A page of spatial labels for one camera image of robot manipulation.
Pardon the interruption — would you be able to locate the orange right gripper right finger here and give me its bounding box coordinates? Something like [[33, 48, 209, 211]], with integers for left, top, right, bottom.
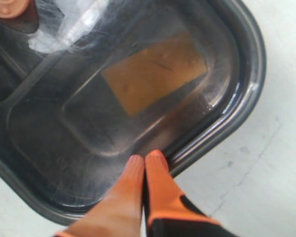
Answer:
[[145, 150, 227, 237]]

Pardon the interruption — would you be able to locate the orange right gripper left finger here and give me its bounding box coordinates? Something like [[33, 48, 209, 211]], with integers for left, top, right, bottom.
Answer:
[[55, 155, 145, 237]]

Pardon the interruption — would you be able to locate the dark transparent box lid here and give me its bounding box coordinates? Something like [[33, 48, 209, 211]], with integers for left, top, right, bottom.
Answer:
[[0, 0, 266, 227]]

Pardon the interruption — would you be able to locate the yellow toy cheese wedge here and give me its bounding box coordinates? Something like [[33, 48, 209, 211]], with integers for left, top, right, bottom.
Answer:
[[101, 32, 207, 116]]

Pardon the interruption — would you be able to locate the stainless steel lunch box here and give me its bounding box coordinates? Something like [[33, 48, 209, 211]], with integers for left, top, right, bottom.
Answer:
[[0, 0, 240, 205]]

